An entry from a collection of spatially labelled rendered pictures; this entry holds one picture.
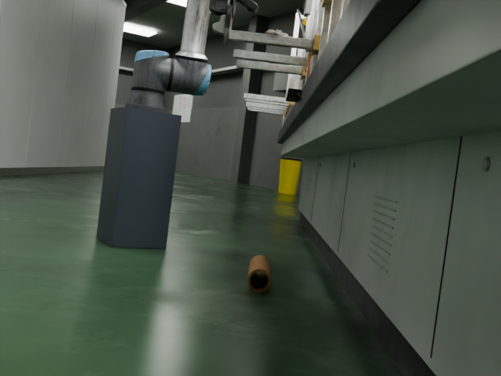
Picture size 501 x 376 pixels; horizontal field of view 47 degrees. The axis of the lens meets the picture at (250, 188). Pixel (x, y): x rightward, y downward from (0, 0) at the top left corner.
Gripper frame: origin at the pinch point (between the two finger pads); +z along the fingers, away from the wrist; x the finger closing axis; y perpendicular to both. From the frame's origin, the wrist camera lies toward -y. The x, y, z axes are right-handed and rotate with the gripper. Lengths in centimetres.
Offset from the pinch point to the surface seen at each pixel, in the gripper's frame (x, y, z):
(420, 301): 81, -53, 61
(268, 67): -49, -14, -1
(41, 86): -448, 243, -12
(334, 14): 47, -30, -1
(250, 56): -23.6, -7.1, -0.1
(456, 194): 93, -53, 40
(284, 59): -23.7, -20.0, -0.8
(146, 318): 49, 6, 83
